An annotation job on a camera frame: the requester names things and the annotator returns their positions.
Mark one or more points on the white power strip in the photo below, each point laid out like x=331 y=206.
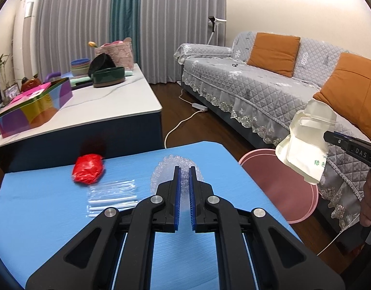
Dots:
x=200 y=106

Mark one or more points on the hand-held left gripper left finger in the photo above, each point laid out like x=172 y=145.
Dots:
x=177 y=199

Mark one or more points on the blue plate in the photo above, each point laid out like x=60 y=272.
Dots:
x=66 y=75

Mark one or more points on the grey curtain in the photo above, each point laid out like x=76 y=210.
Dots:
x=179 y=21
x=76 y=21

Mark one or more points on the person's right hand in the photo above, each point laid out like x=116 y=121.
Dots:
x=369 y=205

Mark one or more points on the teal curtain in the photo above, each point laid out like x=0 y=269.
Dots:
x=125 y=15

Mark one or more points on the mint green cloth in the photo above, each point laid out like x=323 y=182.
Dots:
x=81 y=80

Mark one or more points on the bamboo plant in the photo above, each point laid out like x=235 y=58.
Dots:
x=4 y=66

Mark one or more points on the white plastic pouch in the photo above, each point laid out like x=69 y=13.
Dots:
x=306 y=145

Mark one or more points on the pink plastic bucket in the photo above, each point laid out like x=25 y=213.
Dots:
x=279 y=193

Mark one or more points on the orange cushion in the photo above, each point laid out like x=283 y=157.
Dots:
x=351 y=90
x=273 y=54

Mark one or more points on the clear plastic bag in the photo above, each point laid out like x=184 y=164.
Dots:
x=113 y=193

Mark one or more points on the yellow flower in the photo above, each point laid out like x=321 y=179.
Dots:
x=92 y=44

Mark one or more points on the stack of coloured bowls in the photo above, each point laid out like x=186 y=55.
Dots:
x=80 y=66

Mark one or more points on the black round lid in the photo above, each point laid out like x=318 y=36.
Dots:
x=100 y=63

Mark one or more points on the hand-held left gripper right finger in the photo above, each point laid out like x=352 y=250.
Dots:
x=192 y=199

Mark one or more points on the bubble wrap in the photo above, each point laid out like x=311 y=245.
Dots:
x=164 y=172

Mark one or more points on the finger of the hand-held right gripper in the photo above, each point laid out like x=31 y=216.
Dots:
x=348 y=146

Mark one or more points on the blue table mat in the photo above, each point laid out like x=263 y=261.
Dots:
x=52 y=217

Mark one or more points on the white floor lamp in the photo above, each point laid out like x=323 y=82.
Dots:
x=220 y=21

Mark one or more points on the red teapot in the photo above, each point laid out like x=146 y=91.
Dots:
x=31 y=84

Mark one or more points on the pink fabric basket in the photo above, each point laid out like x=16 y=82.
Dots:
x=119 y=54

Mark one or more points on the small photo frame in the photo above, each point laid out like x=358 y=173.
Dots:
x=11 y=90

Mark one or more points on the grey quilted sofa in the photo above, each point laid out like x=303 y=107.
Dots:
x=248 y=87

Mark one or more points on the red plastic bag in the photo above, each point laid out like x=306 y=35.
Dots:
x=87 y=169

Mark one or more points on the dark green round bowl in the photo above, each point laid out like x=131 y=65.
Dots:
x=108 y=75

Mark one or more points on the white coffee table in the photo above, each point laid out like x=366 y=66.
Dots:
x=113 y=102

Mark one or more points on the iridescent multicoloured box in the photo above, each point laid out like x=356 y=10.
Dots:
x=37 y=111

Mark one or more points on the white standing air conditioner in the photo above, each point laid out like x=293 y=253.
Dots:
x=25 y=36

